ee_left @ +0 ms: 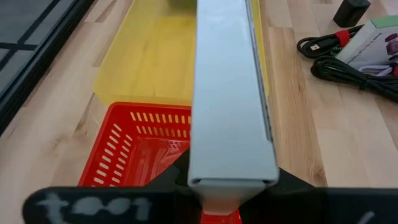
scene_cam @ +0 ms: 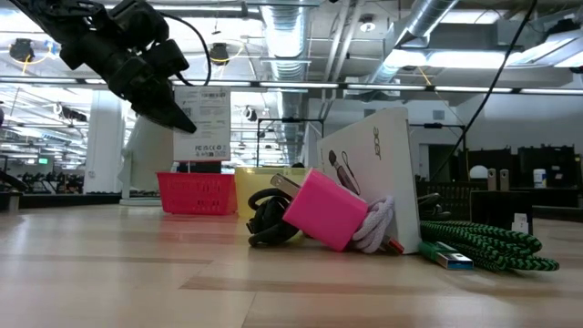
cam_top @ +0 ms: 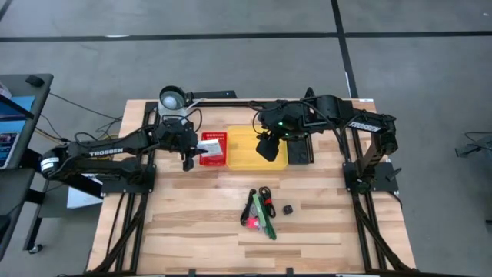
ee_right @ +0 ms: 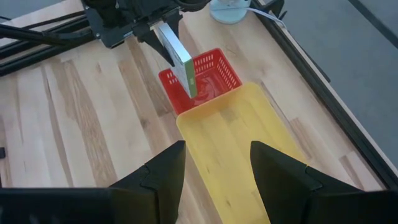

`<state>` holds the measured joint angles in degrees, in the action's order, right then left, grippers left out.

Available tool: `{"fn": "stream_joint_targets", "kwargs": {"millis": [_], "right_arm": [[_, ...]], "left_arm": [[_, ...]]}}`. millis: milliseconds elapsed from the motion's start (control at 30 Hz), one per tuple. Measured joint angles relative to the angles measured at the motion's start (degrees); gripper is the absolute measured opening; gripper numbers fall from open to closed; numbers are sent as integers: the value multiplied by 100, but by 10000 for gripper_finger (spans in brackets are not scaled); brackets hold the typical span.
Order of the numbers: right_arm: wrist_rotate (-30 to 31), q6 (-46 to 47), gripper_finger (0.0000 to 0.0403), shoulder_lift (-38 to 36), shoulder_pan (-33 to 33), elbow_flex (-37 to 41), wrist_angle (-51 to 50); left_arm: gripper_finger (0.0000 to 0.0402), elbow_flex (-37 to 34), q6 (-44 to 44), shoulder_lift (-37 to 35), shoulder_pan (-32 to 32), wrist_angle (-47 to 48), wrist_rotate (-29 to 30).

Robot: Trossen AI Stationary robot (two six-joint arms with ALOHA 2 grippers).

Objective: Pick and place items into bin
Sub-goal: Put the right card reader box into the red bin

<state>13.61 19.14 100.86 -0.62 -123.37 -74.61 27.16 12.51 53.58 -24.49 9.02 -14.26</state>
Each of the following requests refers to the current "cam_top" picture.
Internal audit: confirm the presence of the translucent yellow plastic bin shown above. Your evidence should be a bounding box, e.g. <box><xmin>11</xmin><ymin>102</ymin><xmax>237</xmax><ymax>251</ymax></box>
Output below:
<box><xmin>226</xmin><ymin>125</ymin><xmax>290</xmax><ymax>172</ymax></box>

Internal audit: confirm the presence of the black side desk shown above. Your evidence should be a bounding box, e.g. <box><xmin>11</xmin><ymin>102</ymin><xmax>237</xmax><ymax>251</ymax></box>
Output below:
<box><xmin>0</xmin><ymin>72</ymin><xmax>55</xmax><ymax>259</ymax></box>

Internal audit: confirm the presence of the white labelled packet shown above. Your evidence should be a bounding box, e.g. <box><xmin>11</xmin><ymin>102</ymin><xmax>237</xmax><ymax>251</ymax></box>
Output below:
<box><xmin>196</xmin><ymin>138</ymin><xmax>224</xmax><ymax>159</ymax></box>

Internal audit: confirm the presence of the laptop with blue screen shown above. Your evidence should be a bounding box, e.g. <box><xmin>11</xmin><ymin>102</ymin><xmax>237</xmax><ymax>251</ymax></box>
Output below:
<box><xmin>0</xmin><ymin>94</ymin><xmax>36</xmax><ymax>170</ymax></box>

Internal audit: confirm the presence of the white lamp head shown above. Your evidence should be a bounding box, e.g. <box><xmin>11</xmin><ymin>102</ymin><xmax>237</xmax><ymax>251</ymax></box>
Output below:
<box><xmin>158</xmin><ymin>85</ymin><xmax>195</xmax><ymax>121</ymax></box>

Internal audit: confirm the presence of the black plastic basket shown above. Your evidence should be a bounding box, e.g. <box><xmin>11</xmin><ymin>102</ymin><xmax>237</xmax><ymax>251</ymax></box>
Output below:
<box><xmin>286</xmin><ymin>134</ymin><xmax>315</xmax><ymax>165</ymax></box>

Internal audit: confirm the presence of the green braided cable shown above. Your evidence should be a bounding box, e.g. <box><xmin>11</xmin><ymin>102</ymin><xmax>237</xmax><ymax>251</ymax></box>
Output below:
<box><xmin>251</xmin><ymin>193</ymin><xmax>278</xmax><ymax>241</ymax></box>

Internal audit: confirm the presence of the black power strip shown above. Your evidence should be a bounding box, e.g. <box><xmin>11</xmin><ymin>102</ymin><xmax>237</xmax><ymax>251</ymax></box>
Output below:
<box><xmin>191</xmin><ymin>89</ymin><xmax>238</xmax><ymax>101</ymax></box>

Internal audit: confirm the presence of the black cable with red tie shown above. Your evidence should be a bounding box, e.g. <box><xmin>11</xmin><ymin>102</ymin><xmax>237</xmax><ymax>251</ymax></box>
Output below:
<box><xmin>258</xmin><ymin>185</ymin><xmax>278</xmax><ymax>219</ymax></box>

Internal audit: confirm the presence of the red plastic basket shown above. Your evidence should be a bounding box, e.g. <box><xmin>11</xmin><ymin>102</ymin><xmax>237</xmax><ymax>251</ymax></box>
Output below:
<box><xmin>199</xmin><ymin>131</ymin><xmax>228</xmax><ymax>168</ymax></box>

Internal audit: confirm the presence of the white sheet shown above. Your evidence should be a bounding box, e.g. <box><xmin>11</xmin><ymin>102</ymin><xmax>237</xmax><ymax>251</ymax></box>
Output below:
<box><xmin>66</xmin><ymin>172</ymin><xmax>105</xmax><ymax>210</ymax></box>

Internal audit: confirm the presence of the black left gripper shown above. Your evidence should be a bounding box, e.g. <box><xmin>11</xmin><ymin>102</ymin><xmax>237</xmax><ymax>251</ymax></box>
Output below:
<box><xmin>155</xmin><ymin>118</ymin><xmax>211</xmax><ymax>172</ymax></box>

